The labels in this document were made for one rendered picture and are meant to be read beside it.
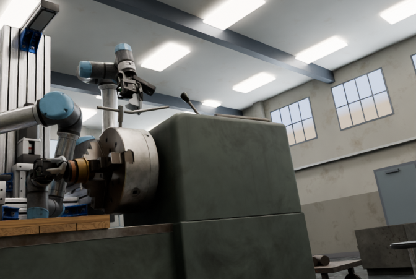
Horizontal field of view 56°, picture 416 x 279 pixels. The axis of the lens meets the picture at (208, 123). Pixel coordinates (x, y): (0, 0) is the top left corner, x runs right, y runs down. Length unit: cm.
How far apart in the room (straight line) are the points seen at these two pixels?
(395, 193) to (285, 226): 977
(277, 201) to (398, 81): 1016
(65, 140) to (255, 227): 86
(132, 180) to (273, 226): 57
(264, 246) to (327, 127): 1088
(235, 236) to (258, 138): 42
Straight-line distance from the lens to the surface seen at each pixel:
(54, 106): 164
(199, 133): 142
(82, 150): 208
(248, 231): 147
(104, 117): 215
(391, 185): 1133
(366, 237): 699
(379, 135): 1157
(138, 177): 134
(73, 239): 121
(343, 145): 1199
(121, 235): 126
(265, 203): 155
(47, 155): 220
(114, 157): 133
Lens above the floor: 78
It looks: 17 degrees up
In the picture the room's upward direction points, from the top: 7 degrees counter-clockwise
